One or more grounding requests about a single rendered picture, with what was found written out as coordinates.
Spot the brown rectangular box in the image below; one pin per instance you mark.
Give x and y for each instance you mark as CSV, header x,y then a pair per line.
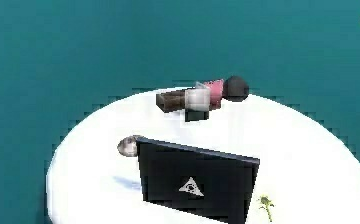
x,y
171,100

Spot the pale grey cube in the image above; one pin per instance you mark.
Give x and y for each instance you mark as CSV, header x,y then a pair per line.
x,y
197,100

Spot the pink box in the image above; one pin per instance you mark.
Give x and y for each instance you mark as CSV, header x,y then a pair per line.
x,y
215,92

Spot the grey round ball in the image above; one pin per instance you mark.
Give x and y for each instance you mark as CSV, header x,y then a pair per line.
x,y
127,146

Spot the black laptop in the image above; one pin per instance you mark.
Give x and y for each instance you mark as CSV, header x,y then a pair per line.
x,y
194,180

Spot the small green sprig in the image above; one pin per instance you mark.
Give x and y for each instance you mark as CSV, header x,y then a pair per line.
x,y
266,204

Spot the white round table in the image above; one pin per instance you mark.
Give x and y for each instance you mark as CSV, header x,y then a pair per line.
x,y
304,160

